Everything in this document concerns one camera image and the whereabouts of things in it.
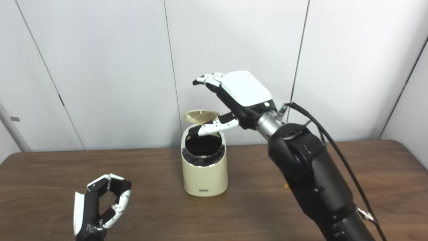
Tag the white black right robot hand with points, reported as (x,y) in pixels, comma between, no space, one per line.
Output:
(244,90)

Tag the cream-colored bin with lid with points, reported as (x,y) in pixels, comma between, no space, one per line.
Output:
(204,179)

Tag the small grey tag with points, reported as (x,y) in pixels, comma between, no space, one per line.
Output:
(14,118)

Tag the black wall seam clip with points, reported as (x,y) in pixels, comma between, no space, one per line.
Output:
(61,100)
(292,92)

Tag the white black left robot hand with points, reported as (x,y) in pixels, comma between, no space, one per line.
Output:
(90,211)

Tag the grey wall corner post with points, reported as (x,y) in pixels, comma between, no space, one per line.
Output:
(13,130)

